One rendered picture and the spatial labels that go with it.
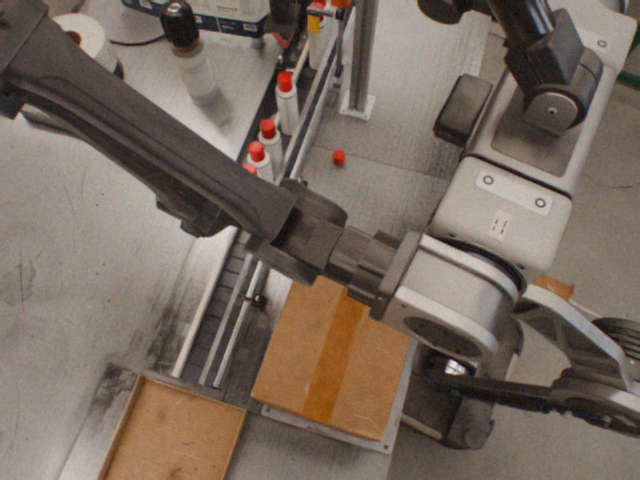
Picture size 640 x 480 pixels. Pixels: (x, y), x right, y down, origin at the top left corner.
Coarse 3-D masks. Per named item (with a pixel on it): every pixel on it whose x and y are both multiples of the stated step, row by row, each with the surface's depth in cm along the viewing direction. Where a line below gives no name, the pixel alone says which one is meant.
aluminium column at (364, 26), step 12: (360, 0) 106; (372, 0) 105; (360, 12) 109; (372, 12) 108; (360, 24) 112; (372, 24) 111; (360, 36) 116; (372, 36) 115; (360, 48) 120; (372, 48) 122; (360, 60) 124; (360, 72) 128; (360, 84) 131; (360, 96) 135; (360, 108) 140
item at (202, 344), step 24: (336, 48) 144; (312, 72) 140; (288, 144) 131; (288, 168) 129; (240, 240) 121; (240, 264) 119; (216, 288) 116; (216, 312) 114; (192, 360) 110; (216, 360) 110
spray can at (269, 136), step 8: (264, 120) 110; (272, 120) 110; (264, 128) 109; (272, 128) 109; (264, 136) 111; (272, 136) 111; (280, 136) 113; (264, 144) 113; (272, 144) 113; (280, 144) 115; (272, 152) 115; (280, 152) 118; (272, 160) 119; (280, 160) 120; (272, 168) 122; (280, 168) 123
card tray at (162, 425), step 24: (144, 384) 113; (168, 384) 113; (144, 408) 111; (168, 408) 111; (192, 408) 111; (216, 408) 111; (240, 408) 111; (120, 432) 107; (144, 432) 109; (168, 432) 109; (192, 432) 109; (216, 432) 109; (240, 432) 108; (120, 456) 107; (144, 456) 107; (168, 456) 107; (192, 456) 107; (216, 456) 107
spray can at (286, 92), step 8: (280, 80) 114; (288, 80) 114; (280, 88) 116; (288, 88) 116; (296, 88) 118; (280, 96) 118; (288, 96) 117; (296, 96) 120; (280, 104) 120; (288, 104) 120; (296, 104) 122; (280, 112) 124; (288, 112) 123; (296, 112) 125; (280, 120) 128; (288, 120) 126; (296, 120) 127; (288, 128) 129
